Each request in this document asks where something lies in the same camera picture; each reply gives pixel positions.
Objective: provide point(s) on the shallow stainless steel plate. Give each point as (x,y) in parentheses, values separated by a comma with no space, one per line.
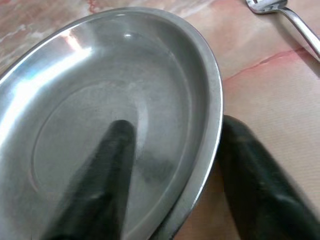
(100,75)

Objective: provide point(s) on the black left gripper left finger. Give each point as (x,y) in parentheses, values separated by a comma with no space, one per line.
(105,190)

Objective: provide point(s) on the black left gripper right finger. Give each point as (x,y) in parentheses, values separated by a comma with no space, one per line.
(260,195)

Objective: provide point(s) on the silver metal fork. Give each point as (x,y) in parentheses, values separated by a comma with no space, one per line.
(300,27)

